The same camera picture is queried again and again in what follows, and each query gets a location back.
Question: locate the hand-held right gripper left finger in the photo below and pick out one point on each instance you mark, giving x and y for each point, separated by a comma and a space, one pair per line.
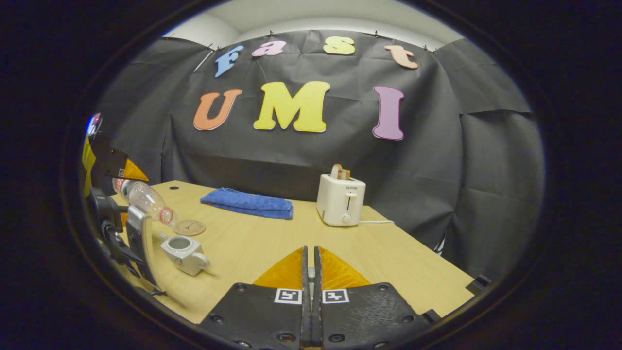
262, 316

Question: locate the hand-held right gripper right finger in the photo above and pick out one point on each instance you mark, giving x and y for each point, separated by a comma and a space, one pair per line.
364, 316

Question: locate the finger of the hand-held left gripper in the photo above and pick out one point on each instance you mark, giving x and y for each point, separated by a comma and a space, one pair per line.
87, 165
114, 163

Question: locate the clear plastic water bottle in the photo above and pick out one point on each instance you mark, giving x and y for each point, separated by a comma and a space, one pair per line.
143, 197

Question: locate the white teacup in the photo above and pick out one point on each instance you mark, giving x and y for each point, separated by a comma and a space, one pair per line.
184, 253

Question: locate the round wooden coaster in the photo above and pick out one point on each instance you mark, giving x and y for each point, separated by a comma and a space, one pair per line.
190, 227

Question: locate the computer monitor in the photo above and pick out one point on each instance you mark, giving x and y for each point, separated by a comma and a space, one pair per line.
94, 124

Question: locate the blue folded towel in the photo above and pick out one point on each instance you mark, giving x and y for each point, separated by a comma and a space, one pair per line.
248, 203

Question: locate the white toaster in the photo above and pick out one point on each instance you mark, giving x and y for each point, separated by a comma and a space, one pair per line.
340, 201

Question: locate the toasted bread slice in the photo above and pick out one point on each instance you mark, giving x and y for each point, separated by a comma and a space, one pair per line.
340, 172

